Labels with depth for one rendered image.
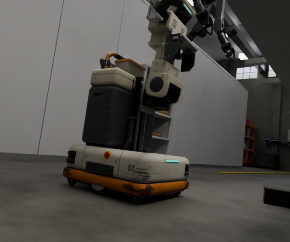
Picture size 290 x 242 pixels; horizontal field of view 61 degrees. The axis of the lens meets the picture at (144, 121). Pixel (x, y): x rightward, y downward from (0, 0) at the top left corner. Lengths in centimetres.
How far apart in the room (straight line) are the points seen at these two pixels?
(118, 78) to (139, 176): 66
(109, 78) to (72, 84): 175
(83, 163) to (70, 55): 202
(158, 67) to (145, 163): 64
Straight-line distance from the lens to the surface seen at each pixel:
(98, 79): 172
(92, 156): 158
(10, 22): 313
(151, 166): 138
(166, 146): 431
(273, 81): 169
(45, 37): 328
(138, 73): 190
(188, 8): 187
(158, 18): 164
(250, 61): 149
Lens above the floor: 31
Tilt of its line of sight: 6 degrees up
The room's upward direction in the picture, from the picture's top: 7 degrees clockwise
